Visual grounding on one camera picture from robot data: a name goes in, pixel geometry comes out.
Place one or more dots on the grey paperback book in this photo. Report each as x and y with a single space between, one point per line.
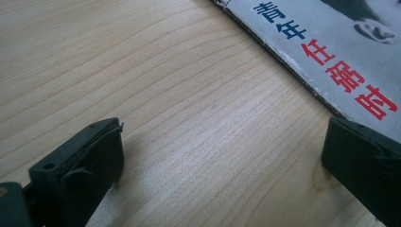
318 22

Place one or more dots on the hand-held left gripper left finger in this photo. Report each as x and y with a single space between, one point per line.
82 167

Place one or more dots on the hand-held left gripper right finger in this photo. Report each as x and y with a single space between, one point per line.
362 164

